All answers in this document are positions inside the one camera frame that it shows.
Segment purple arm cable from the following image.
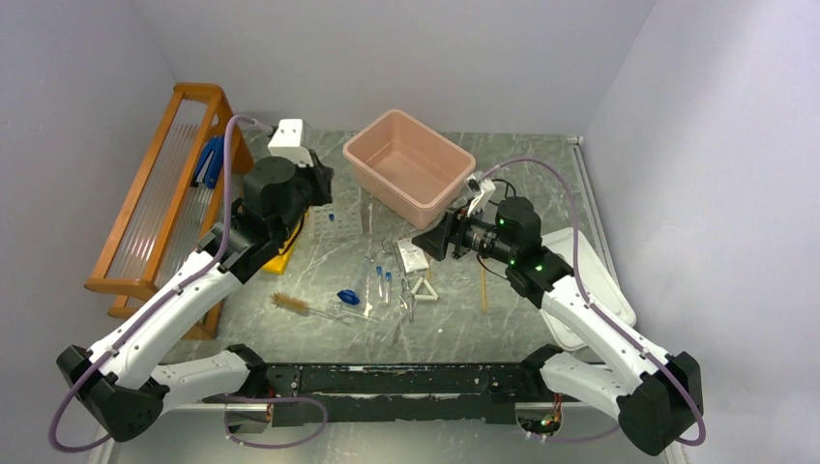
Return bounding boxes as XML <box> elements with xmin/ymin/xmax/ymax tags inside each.
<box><xmin>47</xmin><ymin>115</ymin><xmax>329</xmax><ymax>454</ymax></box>
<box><xmin>477</xmin><ymin>158</ymin><xmax>707</xmax><ymax>448</ymax></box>

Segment white plastic lid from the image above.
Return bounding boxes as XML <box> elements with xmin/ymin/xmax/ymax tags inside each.
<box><xmin>541</xmin><ymin>227</ymin><xmax>637</xmax><ymax>352</ymax></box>

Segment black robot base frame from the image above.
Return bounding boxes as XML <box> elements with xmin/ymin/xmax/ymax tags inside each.
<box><xmin>231</xmin><ymin>362</ymin><xmax>555</xmax><ymax>427</ymax></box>

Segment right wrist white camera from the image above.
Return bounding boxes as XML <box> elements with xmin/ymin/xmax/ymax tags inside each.
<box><xmin>465</xmin><ymin>171</ymin><xmax>495</xmax><ymax>218</ymax></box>

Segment black ring stand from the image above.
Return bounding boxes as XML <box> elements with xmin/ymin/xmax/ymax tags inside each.
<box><xmin>491</xmin><ymin>178</ymin><xmax>517</xmax><ymax>198</ymax></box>

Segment white powder zip bag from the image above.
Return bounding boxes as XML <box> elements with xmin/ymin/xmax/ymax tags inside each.
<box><xmin>395</xmin><ymin>238</ymin><xmax>429</xmax><ymax>274</ymax></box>

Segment pink plastic bin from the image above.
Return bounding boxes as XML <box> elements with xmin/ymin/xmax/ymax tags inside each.
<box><xmin>342</xmin><ymin>109</ymin><xmax>476</xmax><ymax>229</ymax></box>

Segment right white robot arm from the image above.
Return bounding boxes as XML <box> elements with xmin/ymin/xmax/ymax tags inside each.
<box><xmin>411</xmin><ymin>196</ymin><xmax>705</xmax><ymax>456</ymax></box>

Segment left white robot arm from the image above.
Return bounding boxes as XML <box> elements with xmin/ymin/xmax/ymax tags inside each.
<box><xmin>56</xmin><ymin>152</ymin><xmax>335</xmax><ymax>442</ymax></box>

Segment metal crucible tongs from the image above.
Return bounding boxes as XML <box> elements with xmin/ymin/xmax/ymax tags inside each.
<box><xmin>381</xmin><ymin>238</ymin><xmax>415</xmax><ymax>323</ymax></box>

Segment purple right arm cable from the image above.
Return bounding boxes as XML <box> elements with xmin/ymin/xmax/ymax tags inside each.
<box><xmin>477</xmin><ymin>158</ymin><xmax>707</xmax><ymax>448</ymax></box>

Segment white clay triangle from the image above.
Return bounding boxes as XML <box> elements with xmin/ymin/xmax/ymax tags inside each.
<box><xmin>411</xmin><ymin>277</ymin><xmax>439</xmax><ymax>302</ymax></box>

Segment clear acrylic tube rack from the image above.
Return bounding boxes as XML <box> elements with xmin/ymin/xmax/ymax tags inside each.
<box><xmin>307</xmin><ymin>204</ymin><xmax>363</xmax><ymax>240</ymax></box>

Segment yellow test tube rack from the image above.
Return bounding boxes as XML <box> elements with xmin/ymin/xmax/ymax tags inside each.
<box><xmin>261</xmin><ymin>212</ymin><xmax>309</xmax><ymax>276</ymax></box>

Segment blue clamp on rack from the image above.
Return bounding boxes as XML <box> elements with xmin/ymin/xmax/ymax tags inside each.
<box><xmin>190</xmin><ymin>135</ymin><xmax>223</xmax><ymax>189</ymax></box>

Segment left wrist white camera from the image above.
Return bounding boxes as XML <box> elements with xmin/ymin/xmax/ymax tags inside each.
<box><xmin>267</xmin><ymin>118</ymin><xmax>309</xmax><ymax>164</ymax></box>

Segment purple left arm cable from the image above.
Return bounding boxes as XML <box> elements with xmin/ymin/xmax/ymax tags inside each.
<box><xmin>47</xmin><ymin>115</ymin><xmax>329</xmax><ymax>454</ymax></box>

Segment wooden drying rack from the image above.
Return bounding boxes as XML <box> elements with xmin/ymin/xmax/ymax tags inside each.
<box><xmin>85</xmin><ymin>82</ymin><xmax>233</xmax><ymax>319</ymax></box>

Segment blue capped test tube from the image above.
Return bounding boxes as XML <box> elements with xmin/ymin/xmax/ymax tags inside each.
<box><xmin>375</xmin><ymin>266</ymin><xmax>384</xmax><ymax>301</ymax></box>

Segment yellow rubber tubing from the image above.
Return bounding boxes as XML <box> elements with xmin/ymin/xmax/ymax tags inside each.
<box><xmin>423</xmin><ymin>255</ymin><xmax>489</xmax><ymax>314</ymax></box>

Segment wrist white camera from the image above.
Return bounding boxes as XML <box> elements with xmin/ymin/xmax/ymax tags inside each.
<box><xmin>267</xmin><ymin>118</ymin><xmax>309</xmax><ymax>164</ymax></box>
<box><xmin>465</xmin><ymin>171</ymin><xmax>495</xmax><ymax>218</ymax></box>

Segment brown test tube brush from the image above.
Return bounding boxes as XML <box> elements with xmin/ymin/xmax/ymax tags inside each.
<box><xmin>271</xmin><ymin>292</ymin><xmax>347</xmax><ymax>325</ymax></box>

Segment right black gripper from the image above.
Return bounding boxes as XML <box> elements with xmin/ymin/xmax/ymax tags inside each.
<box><xmin>412</xmin><ymin>197</ymin><xmax>515</xmax><ymax>265</ymax></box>

